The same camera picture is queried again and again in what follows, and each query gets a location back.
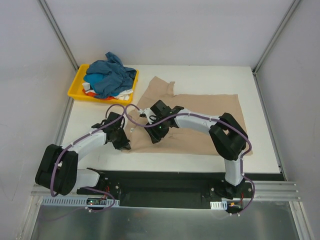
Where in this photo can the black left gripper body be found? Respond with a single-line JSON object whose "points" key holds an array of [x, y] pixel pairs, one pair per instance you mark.
{"points": [[121, 142]]}

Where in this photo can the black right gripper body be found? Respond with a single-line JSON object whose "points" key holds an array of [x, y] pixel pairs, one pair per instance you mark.
{"points": [[152, 135]]}

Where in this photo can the beige t-shirt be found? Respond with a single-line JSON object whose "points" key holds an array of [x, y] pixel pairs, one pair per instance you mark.
{"points": [[180, 140]]}

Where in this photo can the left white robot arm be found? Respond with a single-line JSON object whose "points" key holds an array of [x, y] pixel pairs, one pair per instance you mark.
{"points": [[58, 170]]}

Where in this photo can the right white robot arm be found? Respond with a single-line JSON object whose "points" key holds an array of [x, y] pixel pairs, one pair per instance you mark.
{"points": [[228, 137]]}

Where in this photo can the white shirt in tray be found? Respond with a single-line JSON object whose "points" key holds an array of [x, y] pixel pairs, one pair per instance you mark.
{"points": [[124, 95]]}

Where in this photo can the orange shirt in tray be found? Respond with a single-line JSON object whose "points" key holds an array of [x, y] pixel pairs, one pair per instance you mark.
{"points": [[94, 96]]}

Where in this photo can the dark blue shirt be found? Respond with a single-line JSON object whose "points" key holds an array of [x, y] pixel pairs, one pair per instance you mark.
{"points": [[117, 77]]}

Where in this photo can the bright blue shirt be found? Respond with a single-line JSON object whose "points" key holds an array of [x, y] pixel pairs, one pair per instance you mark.
{"points": [[93, 78]]}

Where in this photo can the yellow plastic tray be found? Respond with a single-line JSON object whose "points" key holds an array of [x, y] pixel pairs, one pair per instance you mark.
{"points": [[76, 89]]}

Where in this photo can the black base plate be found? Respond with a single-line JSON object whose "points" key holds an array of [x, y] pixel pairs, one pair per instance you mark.
{"points": [[170, 180]]}

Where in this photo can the left slotted cable duct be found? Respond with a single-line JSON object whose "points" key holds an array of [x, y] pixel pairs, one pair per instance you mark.
{"points": [[79, 202]]}

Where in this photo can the slotted cable duct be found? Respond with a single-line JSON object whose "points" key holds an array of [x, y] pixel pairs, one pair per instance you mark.
{"points": [[79, 202], [218, 205]]}

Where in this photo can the right slotted cable duct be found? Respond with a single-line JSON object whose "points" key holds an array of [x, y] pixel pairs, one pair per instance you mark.
{"points": [[218, 205]]}

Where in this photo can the left corner aluminium post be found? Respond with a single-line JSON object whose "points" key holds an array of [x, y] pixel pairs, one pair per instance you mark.
{"points": [[58, 33]]}

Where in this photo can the corner aluminium post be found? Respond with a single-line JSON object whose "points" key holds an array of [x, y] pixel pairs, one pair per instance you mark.
{"points": [[276, 35], [58, 33]]}

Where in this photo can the aluminium frame rail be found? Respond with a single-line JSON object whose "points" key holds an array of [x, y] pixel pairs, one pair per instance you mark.
{"points": [[264, 191]]}

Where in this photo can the right corner aluminium post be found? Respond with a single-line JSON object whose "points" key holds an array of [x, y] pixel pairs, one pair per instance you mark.
{"points": [[276, 35]]}

